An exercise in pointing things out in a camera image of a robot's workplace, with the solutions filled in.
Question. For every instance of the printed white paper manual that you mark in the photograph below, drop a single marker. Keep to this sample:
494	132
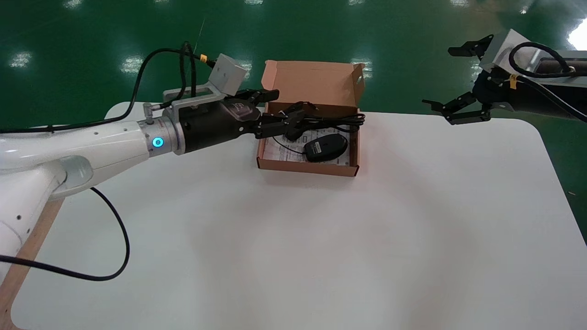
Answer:
284	153

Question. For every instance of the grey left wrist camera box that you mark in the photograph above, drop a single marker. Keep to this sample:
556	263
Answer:
227	75

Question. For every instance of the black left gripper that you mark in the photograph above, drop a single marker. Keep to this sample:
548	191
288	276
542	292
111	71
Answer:
211	126

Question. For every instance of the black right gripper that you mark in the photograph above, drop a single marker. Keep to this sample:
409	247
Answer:
494	89

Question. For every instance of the open brown cardboard storage box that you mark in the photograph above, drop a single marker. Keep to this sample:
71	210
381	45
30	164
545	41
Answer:
316	82

